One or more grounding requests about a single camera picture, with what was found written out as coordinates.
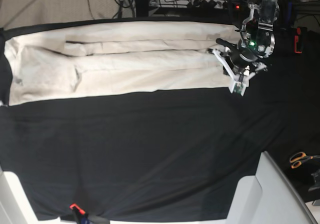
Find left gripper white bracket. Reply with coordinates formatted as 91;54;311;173
207;38;268;96

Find cream white T-shirt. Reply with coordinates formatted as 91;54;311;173
4;21;239;106

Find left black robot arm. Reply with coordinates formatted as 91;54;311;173
208;0;280;96

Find red black clamp tool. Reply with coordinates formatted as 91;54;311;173
293;26;308;54

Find black table cloth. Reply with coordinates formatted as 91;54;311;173
0;21;292;222

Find red black spring clamp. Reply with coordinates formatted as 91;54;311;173
69;203;110;224

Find orange handled scissors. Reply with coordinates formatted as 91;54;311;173
289;151;320;169

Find grey white table frame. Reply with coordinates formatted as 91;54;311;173
0;151;320;224

